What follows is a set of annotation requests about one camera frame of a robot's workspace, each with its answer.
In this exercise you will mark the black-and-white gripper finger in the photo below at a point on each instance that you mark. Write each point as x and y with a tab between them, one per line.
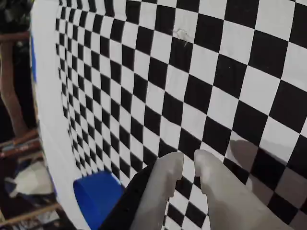
158	182

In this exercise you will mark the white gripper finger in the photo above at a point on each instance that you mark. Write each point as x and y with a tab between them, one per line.
227	203

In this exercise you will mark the blue round box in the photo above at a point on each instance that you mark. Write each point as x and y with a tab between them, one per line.
96	196

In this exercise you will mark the wooden bookshelf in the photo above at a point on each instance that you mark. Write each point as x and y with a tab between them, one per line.
38	210

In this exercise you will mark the white checkerboard paper mat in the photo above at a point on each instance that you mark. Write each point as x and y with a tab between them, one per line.
216	72

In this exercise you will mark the blue and white penguin figure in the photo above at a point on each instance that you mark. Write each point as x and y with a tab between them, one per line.
31	179

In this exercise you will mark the wooden chair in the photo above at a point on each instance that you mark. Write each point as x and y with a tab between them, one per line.
14	107

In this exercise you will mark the blue tape strip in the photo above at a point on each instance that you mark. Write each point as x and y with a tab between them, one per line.
33	67

